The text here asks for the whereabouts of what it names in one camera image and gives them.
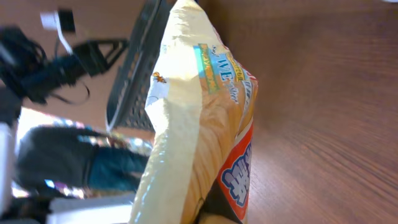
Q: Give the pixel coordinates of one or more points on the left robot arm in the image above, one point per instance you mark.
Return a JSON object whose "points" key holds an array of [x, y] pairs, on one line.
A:
{"points": [[10, 111]]}

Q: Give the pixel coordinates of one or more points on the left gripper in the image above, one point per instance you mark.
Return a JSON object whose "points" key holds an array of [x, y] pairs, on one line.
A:
{"points": [[27, 71]]}

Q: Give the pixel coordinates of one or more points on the beige foil snack bag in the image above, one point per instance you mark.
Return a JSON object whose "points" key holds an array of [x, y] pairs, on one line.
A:
{"points": [[201, 105]]}

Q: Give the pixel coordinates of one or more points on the grey plastic basket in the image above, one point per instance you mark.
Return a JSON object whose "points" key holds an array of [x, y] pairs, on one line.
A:
{"points": [[125, 108]]}

